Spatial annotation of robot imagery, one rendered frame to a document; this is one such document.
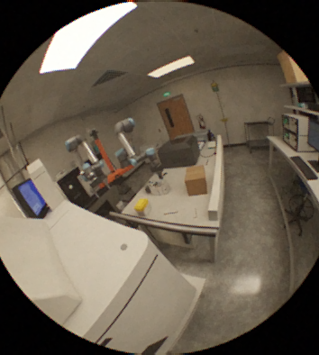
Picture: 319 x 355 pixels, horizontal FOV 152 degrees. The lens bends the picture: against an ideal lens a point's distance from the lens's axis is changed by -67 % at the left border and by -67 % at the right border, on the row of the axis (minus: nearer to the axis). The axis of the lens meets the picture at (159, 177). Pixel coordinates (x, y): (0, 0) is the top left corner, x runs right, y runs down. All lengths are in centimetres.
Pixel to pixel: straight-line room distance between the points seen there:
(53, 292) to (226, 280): 153
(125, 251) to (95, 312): 9
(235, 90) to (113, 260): 435
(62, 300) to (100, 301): 4
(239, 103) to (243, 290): 435
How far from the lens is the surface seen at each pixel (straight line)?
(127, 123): 127
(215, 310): 156
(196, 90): 432
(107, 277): 15
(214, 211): 75
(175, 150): 146
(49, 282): 17
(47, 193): 56
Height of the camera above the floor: 155
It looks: 26 degrees down
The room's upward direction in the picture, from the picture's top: 23 degrees counter-clockwise
